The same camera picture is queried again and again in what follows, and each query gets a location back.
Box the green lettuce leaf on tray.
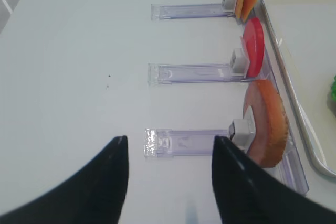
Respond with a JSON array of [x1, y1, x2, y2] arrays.
[[327, 76, 336, 115]]

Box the upright bread slice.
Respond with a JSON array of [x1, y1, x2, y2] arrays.
[[243, 80, 289, 168]]

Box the white metal tray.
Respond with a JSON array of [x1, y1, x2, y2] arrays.
[[259, 0, 336, 177]]

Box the clear cheese holder track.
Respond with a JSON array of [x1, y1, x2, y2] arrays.
[[151, 0, 237, 20]]

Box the clear tomato holder track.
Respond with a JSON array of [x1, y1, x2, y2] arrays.
[[148, 48, 250, 86]]

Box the clear bread holder track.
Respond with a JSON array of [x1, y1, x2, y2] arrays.
[[144, 118, 256, 158]]

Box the upright red tomato slice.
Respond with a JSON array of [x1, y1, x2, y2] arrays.
[[243, 17, 265, 78]]

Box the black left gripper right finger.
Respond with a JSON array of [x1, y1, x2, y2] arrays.
[[214, 136, 335, 223]]

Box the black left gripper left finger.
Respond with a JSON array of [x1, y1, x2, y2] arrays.
[[1, 136, 129, 223]]

